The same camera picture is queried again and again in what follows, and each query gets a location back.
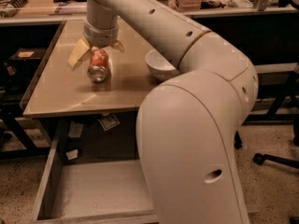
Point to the black coiled tool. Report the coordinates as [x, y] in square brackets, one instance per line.
[11, 8]

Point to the open grey wooden drawer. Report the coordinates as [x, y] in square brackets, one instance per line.
[93, 187]

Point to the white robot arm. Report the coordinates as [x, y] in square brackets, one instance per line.
[216, 81]

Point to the dark box under bench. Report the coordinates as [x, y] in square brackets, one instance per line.
[28, 56]

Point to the white ceramic bowl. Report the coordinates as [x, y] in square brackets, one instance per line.
[159, 66]

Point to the beige cabinet with drawer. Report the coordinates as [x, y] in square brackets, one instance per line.
[62, 94]

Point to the black office chair base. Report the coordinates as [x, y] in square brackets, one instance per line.
[261, 158]

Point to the red coke can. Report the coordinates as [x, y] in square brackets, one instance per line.
[98, 68]

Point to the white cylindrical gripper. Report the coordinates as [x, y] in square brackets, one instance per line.
[100, 35]

